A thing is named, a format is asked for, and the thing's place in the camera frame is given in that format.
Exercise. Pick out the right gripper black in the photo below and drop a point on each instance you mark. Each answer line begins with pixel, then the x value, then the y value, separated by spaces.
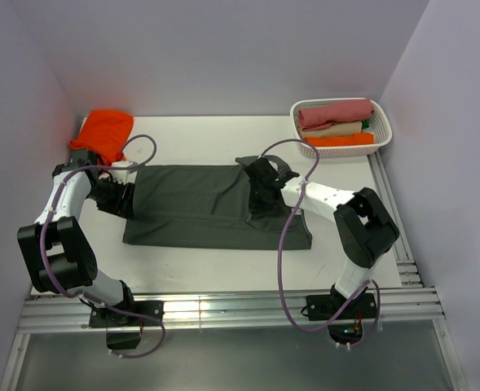
pixel 254 206

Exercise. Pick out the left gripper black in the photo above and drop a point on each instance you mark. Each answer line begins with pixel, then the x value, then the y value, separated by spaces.
pixel 123 204

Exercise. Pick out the dark grey t shirt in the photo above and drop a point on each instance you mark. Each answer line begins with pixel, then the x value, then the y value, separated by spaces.
pixel 207 206

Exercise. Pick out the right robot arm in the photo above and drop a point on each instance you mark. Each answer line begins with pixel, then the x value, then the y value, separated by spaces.
pixel 364 226

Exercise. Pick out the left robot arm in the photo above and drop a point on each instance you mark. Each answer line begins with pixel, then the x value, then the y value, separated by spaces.
pixel 58 256

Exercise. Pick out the orange t shirt on table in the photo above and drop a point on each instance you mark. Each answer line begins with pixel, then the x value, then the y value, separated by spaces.
pixel 105 132

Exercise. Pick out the rolled pink t shirt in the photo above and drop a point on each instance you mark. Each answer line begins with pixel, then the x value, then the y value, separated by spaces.
pixel 333 113

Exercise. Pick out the rolled beige t shirt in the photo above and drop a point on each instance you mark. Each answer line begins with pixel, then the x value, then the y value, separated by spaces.
pixel 336 130

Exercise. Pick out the white plastic basket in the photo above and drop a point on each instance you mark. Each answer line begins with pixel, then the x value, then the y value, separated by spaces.
pixel 379 126

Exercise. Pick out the rolled orange t shirt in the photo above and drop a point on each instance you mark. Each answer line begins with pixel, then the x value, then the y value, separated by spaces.
pixel 357 139

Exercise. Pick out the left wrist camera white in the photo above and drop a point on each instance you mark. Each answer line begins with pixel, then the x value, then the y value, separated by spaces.
pixel 121 171

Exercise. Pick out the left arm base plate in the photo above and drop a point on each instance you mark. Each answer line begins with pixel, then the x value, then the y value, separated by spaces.
pixel 124 332

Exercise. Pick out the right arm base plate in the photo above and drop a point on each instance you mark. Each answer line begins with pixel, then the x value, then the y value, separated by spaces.
pixel 353 321

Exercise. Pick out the aluminium rail frame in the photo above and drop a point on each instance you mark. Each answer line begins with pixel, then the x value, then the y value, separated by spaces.
pixel 220 290

